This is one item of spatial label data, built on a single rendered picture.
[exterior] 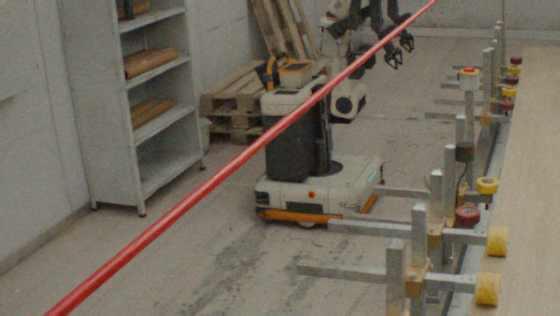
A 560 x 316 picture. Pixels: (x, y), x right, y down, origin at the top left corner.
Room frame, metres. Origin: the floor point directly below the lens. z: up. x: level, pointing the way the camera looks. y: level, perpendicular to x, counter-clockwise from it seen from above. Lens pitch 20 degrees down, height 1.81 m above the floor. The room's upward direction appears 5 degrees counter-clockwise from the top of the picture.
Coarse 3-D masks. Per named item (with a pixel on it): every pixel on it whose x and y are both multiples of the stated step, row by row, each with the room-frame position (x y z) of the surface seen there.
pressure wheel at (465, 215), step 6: (456, 210) 1.84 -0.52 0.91; (462, 210) 1.84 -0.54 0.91; (468, 210) 1.82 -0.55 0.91; (474, 210) 1.83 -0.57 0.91; (480, 210) 1.82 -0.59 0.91; (456, 216) 1.82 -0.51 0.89; (462, 216) 1.80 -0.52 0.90; (468, 216) 1.79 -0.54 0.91; (474, 216) 1.79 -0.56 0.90; (462, 222) 1.80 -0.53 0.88; (468, 222) 1.79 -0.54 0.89; (474, 222) 1.79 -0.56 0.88
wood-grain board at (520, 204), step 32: (544, 64) 3.69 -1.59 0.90; (544, 96) 3.02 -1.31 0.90; (512, 128) 2.58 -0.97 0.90; (544, 128) 2.55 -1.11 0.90; (512, 160) 2.22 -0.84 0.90; (544, 160) 2.19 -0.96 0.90; (512, 192) 1.94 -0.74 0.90; (544, 192) 1.91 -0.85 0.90; (512, 224) 1.71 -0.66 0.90; (544, 224) 1.69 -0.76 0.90; (512, 256) 1.53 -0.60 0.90; (544, 256) 1.51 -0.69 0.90; (512, 288) 1.37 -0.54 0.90; (544, 288) 1.35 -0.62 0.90
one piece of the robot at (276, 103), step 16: (272, 64) 3.85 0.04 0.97; (320, 80) 4.02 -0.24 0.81; (272, 96) 3.72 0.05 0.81; (288, 96) 3.69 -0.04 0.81; (304, 96) 3.73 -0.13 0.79; (272, 112) 3.71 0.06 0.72; (288, 112) 3.67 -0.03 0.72; (304, 112) 3.76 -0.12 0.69; (320, 112) 3.83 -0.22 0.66; (288, 128) 3.68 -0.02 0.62; (304, 128) 3.69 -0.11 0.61; (320, 128) 3.82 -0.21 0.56; (272, 144) 3.72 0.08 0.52; (288, 144) 3.68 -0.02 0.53; (304, 144) 3.68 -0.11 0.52; (320, 144) 3.75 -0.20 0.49; (272, 160) 3.72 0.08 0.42; (288, 160) 3.68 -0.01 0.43; (304, 160) 3.66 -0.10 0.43; (320, 160) 3.75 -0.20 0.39; (272, 176) 3.73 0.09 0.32; (288, 176) 3.69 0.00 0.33; (304, 176) 3.66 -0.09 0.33
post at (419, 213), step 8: (416, 208) 1.42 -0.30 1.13; (424, 208) 1.42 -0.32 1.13; (416, 216) 1.42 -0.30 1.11; (424, 216) 1.41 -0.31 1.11; (416, 224) 1.42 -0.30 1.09; (424, 224) 1.41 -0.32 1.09; (416, 232) 1.42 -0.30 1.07; (424, 232) 1.41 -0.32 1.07; (416, 240) 1.42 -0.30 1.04; (424, 240) 1.41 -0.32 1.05; (416, 248) 1.42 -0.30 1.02; (424, 248) 1.41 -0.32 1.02; (416, 256) 1.42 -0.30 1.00; (424, 256) 1.41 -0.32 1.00; (416, 264) 1.42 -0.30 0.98; (424, 264) 1.41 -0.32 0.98; (424, 296) 1.42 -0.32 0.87; (416, 304) 1.42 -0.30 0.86; (424, 304) 1.43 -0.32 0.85; (416, 312) 1.42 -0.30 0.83; (424, 312) 1.43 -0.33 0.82
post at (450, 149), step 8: (448, 144) 1.89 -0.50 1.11; (448, 152) 1.88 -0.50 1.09; (448, 160) 1.88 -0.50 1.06; (448, 168) 1.88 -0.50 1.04; (448, 176) 1.88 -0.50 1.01; (448, 184) 1.88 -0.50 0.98; (448, 192) 1.88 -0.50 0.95; (448, 200) 1.88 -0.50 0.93; (448, 208) 1.88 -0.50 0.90; (448, 216) 1.88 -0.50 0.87; (448, 248) 1.87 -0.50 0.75; (448, 256) 1.87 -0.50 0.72
